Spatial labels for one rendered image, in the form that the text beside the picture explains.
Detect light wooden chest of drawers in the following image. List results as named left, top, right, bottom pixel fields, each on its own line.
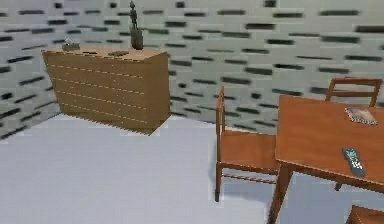
left=41, top=45, right=172, bottom=136

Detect brown wooden chair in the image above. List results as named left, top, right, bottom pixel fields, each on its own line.
left=324, top=77, right=383, bottom=108
left=345, top=204, right=384, bottom=224
left=214, top=85, right=280, bottom=203

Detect brown wooden dining table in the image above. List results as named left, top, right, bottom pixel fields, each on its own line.
left=267, top=94, right=384, bottom=224

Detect small grey box object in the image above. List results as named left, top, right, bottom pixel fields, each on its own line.
left=61, top=37, right=81, bottom=52

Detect grey printed book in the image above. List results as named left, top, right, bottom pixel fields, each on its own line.
left=344, top=106, right=379, bottom=126

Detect dark grey remote control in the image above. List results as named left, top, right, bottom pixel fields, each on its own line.
left=341, top=147, right=367, bottom=178

